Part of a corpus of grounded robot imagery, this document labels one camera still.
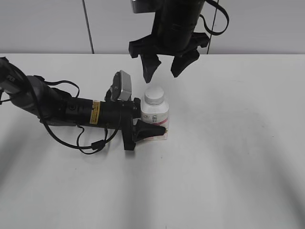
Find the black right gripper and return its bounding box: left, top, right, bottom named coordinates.
left=128, top=23, right=210, bottom=83

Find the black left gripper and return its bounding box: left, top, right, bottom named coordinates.
left=101, top=98, right=166, bottom=150

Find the white yili changqing yogurt bottle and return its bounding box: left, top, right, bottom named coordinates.
left=141, top=96, right=169, bottom=140

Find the white plastic bottle cap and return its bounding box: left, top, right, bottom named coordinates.
left=144, top=86, right=164, bottom=105

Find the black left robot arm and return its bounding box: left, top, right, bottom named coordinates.
left=0, top=57, right=166, bottom=154

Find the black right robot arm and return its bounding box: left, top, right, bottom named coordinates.
left=129, top=0, right=209, bottom=83

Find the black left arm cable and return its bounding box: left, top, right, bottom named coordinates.
left=0, top=62, right=120, bottom=155

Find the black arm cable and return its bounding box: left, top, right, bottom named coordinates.
left=199, top=0, right=229, bottom=37
left=0, top=62, right=120, bottom=155

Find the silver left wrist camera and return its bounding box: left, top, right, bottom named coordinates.
left=110, top=70, right=132, bottom=101

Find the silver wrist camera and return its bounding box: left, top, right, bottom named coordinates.
left=131, top=0, right=158, bottom=14
left=110, top=70, right=132, bottom=101

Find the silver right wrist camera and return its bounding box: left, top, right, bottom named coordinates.
left=131, top=0, right=158, bottom=14

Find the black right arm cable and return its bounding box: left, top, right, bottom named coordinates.
left=199, top=0, right=229, bottom=37

